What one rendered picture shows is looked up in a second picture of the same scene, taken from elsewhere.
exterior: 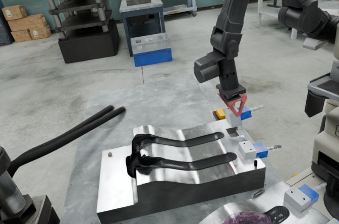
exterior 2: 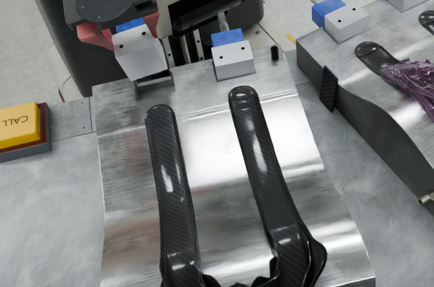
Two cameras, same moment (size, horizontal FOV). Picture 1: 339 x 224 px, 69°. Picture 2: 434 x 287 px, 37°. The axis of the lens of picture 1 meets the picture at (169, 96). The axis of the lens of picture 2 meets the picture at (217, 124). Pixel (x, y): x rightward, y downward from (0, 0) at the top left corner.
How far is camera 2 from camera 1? 0.68 m
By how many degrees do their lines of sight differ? 65
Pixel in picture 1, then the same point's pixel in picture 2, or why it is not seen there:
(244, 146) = (230, 57)
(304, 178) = not seen: hidden behind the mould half
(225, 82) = not seen: outside the picture
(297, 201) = (359, 17)
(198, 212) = (351, 206)
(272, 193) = (327, 56)
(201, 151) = (211, 159)
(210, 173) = (292, 140)
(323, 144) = not seen: outside the picture
